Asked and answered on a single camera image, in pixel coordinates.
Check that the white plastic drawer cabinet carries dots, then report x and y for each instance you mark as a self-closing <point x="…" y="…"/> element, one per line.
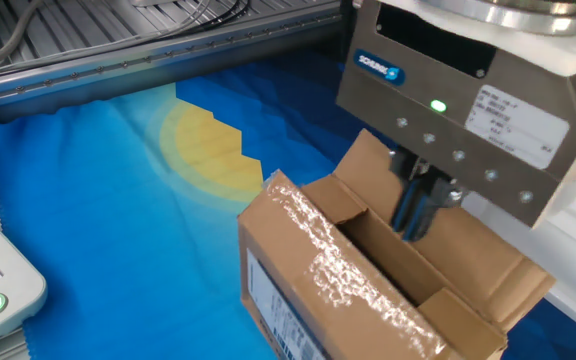
<point x="573" y="260"/>

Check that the blue mountain print cloth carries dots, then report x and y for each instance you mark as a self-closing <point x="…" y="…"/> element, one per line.
<point x="93" y="200"/>

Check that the brown cardboard box with flaps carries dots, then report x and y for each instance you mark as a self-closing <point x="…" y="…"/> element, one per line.
<point x="368" y="280"/>

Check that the aluminium table edge rail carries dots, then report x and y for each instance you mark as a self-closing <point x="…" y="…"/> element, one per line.
<point x="118" y="75"/>

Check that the white teach pendant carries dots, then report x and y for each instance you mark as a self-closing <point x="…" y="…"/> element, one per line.
<point x="8" y="295"/>

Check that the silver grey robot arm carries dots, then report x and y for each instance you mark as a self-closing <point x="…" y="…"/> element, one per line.
<point x="518" y="25"/>

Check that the silver grey gripper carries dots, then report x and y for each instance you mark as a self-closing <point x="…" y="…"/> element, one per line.
<point x="468" y="125"/>

